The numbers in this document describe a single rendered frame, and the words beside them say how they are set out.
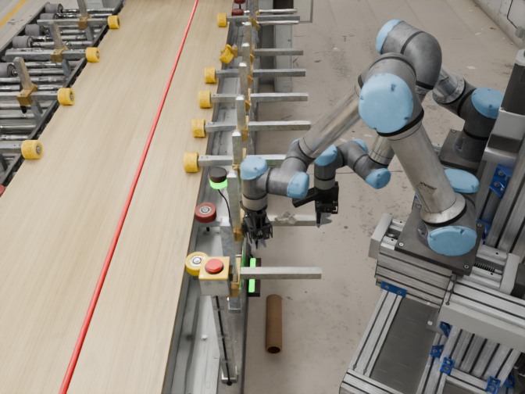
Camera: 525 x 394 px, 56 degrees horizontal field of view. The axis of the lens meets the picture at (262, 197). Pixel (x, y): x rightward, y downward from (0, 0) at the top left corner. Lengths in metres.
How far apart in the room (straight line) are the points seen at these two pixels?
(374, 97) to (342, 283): 1.77
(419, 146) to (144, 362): 0.93
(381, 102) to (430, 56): 0.45
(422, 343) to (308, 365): 0.54
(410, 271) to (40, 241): 1.27
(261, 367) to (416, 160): 1.51
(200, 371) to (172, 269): 0.36
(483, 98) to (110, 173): 1.44
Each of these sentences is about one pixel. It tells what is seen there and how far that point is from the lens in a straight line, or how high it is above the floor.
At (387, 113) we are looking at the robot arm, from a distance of 1.12.
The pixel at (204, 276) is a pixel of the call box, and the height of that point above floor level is 1.22.
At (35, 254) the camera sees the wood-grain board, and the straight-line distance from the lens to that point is 1.86.
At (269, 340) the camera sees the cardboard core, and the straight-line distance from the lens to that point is 2.44.
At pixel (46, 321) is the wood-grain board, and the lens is 1.65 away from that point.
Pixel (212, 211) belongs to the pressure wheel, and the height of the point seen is 0.91.
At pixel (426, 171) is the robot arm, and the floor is 1.40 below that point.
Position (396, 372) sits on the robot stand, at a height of 0.21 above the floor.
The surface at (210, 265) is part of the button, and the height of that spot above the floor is 1.23.
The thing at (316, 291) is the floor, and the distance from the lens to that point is 2.71.
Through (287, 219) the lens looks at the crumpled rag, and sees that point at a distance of 1.82.
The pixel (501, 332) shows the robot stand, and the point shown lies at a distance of 1.56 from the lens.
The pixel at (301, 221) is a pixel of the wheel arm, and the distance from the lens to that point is 1.84.
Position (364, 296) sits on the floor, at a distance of 2.72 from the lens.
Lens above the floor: 2.13
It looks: 41 degrees down
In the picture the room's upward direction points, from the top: 2 degrees counter-clockwise
